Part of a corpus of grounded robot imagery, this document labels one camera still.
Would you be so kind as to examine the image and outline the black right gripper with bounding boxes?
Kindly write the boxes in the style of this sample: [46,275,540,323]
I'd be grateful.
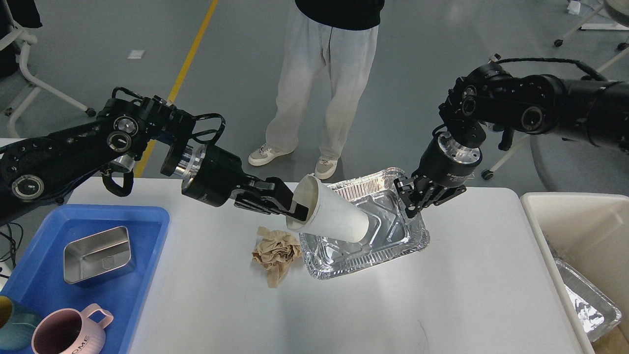
[395,133,483,219]

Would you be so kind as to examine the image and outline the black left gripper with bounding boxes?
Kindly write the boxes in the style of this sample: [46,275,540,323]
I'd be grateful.
[181,145,310,221]

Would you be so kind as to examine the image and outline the aluminium foil tray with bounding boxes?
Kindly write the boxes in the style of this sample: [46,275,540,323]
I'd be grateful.
[299,167,430,280]

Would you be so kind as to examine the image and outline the white paper cup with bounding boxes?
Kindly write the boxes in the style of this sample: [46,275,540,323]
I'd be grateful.
[286,175,369,242]

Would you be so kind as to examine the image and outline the stainless steel rectangular box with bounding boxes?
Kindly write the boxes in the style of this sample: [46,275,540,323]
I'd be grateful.
[63,226,136,287]

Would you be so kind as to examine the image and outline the pink ribbed HOME mug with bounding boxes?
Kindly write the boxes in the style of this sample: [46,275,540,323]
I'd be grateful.
[31,304,114,354]

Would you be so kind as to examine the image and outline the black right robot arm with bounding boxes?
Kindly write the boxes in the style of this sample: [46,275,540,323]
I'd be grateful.
[395,58,628,219]

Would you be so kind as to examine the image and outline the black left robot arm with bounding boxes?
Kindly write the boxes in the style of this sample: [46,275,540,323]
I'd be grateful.
[0,87,310,225]

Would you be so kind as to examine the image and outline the crumpled brown paper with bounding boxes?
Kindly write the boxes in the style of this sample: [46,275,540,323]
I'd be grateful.
[252,226,302,289]

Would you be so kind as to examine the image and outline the beige plastic bin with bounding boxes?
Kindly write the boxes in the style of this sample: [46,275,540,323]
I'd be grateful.
[521,192,628,354]

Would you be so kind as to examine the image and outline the person in white trousers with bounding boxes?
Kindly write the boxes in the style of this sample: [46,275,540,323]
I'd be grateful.
[248,0,385,180]

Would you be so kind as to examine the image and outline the blue plastic tray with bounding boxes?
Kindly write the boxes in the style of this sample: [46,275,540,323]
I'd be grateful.
[1,204,170,354]

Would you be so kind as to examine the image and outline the white chair legs top right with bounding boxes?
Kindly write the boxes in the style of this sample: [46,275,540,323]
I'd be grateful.
[548,0,628,74]

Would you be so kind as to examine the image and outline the white side table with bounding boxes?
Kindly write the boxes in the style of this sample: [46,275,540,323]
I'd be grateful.
[0,138,24,147]

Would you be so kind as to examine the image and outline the white chair left background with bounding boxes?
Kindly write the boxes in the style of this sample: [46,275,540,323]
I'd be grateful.
[0,22,97,139]

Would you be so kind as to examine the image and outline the black cables at left edge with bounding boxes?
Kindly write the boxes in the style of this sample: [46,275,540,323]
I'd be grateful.
[0,221,24,268]

